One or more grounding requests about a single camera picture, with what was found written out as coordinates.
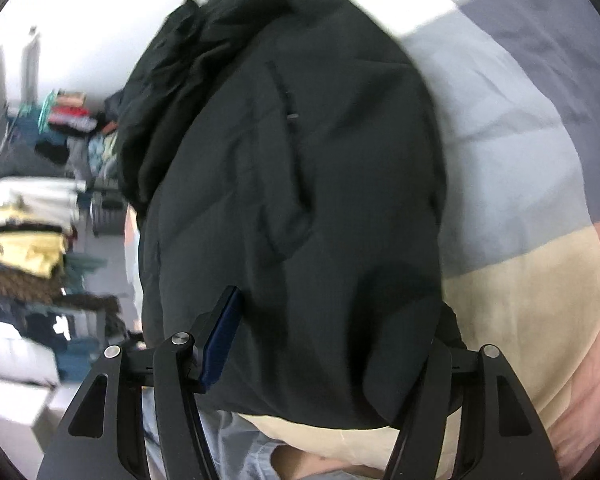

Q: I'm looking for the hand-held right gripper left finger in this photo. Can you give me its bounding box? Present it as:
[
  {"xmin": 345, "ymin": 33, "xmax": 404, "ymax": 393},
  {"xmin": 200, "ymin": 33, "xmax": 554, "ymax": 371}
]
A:
[{"xmin": 36, "ymin": 285, "xmax": 244, "ymax": 480}]

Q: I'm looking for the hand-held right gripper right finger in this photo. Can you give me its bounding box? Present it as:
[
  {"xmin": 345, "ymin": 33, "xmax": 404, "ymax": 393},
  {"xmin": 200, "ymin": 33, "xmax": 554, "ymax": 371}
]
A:
[{"xmin": 382, "ymin": 337, "xmax": 563, "ymax": 480}]

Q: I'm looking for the black puffer jacket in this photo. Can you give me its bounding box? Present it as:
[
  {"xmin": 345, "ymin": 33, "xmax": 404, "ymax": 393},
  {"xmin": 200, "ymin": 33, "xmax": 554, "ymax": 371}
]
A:
[{"xmin": 114, "ymin": 0, "xmax": 468, "ymax": 428}]

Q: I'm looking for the pile of folded clothes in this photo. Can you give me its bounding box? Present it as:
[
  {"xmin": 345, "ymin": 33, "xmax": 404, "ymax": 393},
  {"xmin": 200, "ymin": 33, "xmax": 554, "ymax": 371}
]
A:
[{"xmin": 47, "ymin": 90, "xmax": 103, "ymax": 136}]

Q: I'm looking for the person's leg in jeans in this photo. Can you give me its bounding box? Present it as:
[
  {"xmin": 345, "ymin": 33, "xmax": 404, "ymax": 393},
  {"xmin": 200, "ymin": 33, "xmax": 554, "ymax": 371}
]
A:
[{"xmin": 140, "ymin": 390, "xmax": 381, "ymax": 480}]

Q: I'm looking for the black suitcase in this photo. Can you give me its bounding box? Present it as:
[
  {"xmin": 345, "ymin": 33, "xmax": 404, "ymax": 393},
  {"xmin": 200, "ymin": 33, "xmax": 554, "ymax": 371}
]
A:
[{"xmin": 90, "ymin": 190, "xmax": 128, "ymax": 238}]

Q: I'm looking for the brown patterned scarf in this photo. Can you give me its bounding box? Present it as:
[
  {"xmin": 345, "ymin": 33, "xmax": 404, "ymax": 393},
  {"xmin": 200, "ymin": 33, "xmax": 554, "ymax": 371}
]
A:
[{"xmin": 0, "ymin": 270, "xmax": 123, "ymax": 321}]

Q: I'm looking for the yellow fleece jacket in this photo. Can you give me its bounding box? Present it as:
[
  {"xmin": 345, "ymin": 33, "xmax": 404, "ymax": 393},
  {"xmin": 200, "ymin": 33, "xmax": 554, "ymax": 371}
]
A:
[{"xmin": 0, "ymin": 207, "xmax": 73, "ymax": 278}]

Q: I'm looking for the patchwork bed quilt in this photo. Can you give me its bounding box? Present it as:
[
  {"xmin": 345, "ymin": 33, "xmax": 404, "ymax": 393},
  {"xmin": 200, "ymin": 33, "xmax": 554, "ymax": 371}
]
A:
[{"xmin": 230, "ymin": 0, "xmax": 600, "ymax": 480}]

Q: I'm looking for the white hoodie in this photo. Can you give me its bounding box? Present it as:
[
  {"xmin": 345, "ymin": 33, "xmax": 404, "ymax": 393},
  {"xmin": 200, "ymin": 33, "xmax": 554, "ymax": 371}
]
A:
[{"xmin": 0, "ymin": 177, "xmax": 88, "ymax": 226}]

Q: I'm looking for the green drying hanger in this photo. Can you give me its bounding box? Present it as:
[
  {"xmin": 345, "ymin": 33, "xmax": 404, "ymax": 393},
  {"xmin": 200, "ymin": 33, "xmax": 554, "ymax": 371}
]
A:
[{"xmin": 37, "ymin": 90, "xmax": 61, "ymax": 128}]

